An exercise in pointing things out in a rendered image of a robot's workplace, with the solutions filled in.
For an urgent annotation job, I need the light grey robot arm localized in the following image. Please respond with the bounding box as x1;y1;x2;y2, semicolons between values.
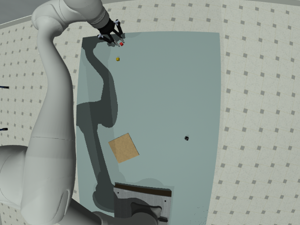
0;0;168;225

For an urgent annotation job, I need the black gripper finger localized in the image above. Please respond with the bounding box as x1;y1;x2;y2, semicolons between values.
97;32;119;46
111;19;124;42

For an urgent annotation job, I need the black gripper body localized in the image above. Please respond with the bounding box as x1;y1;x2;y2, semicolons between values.
98;19;115;35

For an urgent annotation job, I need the tan mat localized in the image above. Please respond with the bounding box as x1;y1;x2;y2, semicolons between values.
108;133;139;163

